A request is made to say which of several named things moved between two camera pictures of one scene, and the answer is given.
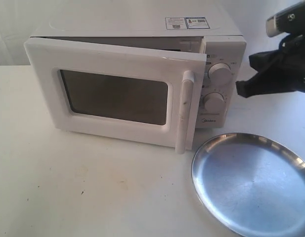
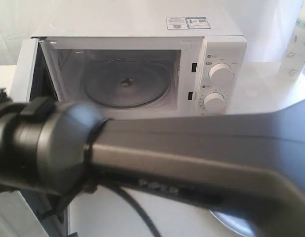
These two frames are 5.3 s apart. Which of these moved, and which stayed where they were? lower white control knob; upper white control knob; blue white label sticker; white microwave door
Moved: white microwave door
Stayed: upper white control knob; lower white control knob; blue white label sticker
